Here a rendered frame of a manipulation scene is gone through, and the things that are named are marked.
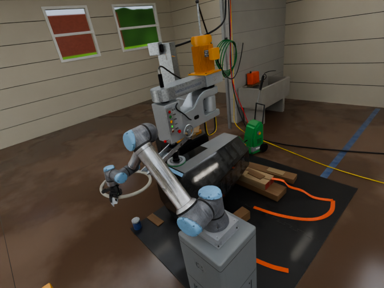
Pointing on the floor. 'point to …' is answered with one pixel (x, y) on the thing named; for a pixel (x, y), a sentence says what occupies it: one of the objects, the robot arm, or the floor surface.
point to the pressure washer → (255, 135)
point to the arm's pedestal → (222, 259)
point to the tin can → (136, 223)
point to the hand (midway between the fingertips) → (114, 203)
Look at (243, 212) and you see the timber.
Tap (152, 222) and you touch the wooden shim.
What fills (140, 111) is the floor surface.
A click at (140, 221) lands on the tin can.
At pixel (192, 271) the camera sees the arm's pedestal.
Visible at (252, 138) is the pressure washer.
